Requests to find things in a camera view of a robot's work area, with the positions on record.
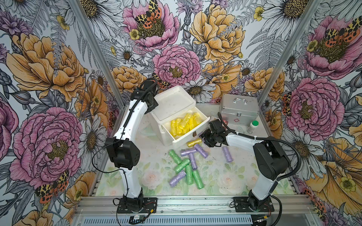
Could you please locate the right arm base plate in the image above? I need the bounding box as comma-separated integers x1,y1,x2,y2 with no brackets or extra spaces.
233,196,275,213

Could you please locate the purple roll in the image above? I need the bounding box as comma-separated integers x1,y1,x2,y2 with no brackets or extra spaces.
222,146,233,163
169,170,186,187

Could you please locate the yellow roll vertical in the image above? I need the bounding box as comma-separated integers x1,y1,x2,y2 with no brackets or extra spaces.
183,124,190,135

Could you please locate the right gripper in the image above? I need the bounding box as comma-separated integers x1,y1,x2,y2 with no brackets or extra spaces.
198,129,218,148

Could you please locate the green roll bottom right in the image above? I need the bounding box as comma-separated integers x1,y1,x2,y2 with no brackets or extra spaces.
192,170,204,190

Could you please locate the purple roll horizontal middle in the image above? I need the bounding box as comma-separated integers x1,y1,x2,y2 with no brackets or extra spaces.
180,148,197,156

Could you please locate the green roll upper left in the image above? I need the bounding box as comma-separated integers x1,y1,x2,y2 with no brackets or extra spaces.
169,150,182,164

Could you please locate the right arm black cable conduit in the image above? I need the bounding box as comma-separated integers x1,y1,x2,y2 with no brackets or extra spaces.
217,112,302,226

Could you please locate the silver aluminium case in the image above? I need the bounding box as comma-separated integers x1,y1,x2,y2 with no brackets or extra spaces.
220,94,259,126

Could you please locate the purple roll vertical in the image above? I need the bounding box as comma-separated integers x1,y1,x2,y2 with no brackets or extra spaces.
189,153,198,170

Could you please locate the green roll diagonal left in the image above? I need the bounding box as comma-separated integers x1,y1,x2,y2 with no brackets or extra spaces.
174,158,190,173

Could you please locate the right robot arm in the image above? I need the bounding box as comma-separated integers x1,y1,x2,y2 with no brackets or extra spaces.
200,119,290,212

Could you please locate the yellow roll top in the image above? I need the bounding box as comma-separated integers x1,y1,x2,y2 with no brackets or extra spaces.
170,120,177,137

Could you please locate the yellow roll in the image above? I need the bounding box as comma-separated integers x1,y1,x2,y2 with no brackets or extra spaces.
187,138,202,147
193,113,202,126
180,113,192,129
188,116,195,130
176,118,183,136
170,120,177,137

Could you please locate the white plastic drawer unit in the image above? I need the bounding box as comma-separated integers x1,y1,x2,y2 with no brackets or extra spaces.
147,86,210,149

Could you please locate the aluminium front rail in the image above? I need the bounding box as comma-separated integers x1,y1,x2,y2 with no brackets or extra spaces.
72,195,323,226

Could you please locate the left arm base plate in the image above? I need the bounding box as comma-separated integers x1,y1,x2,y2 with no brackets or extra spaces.
117,197,158,214

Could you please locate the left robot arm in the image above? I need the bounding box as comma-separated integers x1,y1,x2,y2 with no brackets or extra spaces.
106,78,158,213

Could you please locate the purple roll diagonal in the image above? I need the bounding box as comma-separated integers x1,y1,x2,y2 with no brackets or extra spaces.
194,144,208,159

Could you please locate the green roll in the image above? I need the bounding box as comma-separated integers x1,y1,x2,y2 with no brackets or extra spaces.
169,150,182,164
185,165,193,185
192,170,204,190

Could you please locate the yellow roll bottom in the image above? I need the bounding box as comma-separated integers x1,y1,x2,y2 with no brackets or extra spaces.
193,113,202,126

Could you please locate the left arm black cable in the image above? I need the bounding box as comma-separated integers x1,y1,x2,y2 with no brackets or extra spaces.
91,77,158,198

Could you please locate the white bottle green cap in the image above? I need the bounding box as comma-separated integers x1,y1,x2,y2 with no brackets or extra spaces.
247,120,259,134

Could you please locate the green roll bottom left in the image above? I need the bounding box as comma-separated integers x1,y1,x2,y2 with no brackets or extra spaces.
185,165,193,185

